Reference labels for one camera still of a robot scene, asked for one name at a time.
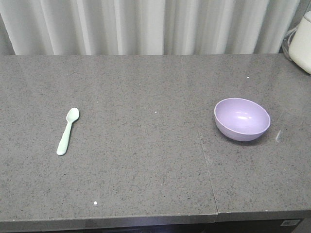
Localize mint green plastic spoon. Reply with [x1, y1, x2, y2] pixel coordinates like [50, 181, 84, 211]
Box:
[56, 107, 79, 156]

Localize purple plastic bowl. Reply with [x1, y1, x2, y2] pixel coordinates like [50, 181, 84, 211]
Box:
[214, 98, 271, 142]

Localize white pleated curtain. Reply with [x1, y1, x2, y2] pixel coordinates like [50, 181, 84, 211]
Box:
[0, 0, 308, 55]

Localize black two-drawer sterilizer cabinet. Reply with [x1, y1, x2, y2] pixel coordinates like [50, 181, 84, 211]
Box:
[100, 219, 302, 233]

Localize white appliance power cable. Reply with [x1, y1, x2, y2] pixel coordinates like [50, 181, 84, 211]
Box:
[281, 26, 299, 61]

